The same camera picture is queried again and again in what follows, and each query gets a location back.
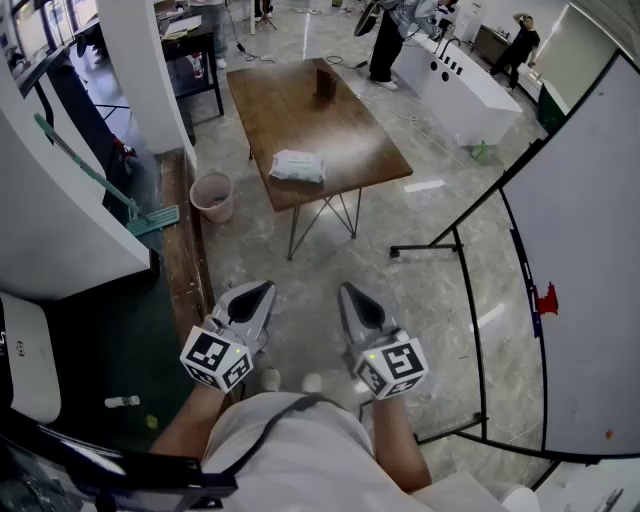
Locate brown wooden plank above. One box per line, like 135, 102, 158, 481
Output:
159, 149, 216, 341

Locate pink waste basket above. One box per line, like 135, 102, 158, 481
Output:
188, 172, 235, 225

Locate red whiteboard magnet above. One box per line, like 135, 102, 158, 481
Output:
534, 282, 559, 316

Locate brown wooden table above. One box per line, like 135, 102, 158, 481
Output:
225, 57, 415, 261

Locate red and white cans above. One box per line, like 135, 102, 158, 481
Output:
112, 139, 139, 174

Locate person's white shirt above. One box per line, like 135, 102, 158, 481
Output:
199, 392, 511, 512

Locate white partition panel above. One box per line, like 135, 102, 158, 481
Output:
0, 99, 151, 301

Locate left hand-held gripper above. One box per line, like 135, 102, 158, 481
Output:
179, 280, 277, 394

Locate dark green cabinet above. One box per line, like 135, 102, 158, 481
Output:
537, 79, 571, 134

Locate brown cabinet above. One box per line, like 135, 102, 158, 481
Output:
472, 24, 514, 66

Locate white counter with holes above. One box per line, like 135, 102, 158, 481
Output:
394, 34, 524, 147

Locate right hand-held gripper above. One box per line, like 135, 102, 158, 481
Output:
339, 282, 430, 401

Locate black shoulder strap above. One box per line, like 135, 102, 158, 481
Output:
199, 393, 326, 481

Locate black metal desk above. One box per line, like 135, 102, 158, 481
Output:
159, 9, 225, 126

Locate teal flat mop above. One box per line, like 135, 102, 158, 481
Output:
33, 113, 180, 237

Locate white rounded appliance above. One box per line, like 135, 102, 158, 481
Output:
0, 292, 62, 425

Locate whiteboard on black stand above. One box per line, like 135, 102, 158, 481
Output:
389, 47, 640, 494

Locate person's left forearm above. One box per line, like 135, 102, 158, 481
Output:
148, 380, 239, 464

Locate white wet wipe pack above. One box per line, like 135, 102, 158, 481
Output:
268, 149, 327, 185

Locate black glossy frame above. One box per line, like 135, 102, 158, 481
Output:
0, 409, 239, 512

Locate person's right forearm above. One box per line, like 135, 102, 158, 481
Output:
368, 397, 434, 494

